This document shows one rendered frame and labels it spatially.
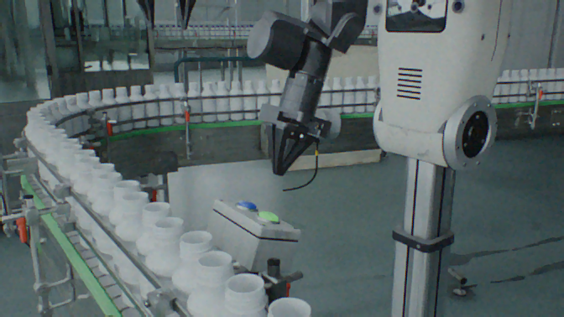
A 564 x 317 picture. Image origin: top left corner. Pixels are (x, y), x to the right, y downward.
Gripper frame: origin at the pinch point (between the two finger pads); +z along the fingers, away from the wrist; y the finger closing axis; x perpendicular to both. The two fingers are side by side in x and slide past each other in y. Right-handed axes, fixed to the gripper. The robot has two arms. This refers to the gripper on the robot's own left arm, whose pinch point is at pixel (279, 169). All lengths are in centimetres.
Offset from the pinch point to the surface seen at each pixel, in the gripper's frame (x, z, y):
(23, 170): -20, 21, -69
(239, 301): -18.9, 9.9, 23.0
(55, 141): -18, 10, -53
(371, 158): 337, -3, -272
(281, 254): 1.6, 11.9, 4.2
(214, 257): -16.9, 9.2, 14.4
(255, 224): -3.5, 8.2, 2.6
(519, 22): 493, -207, -250
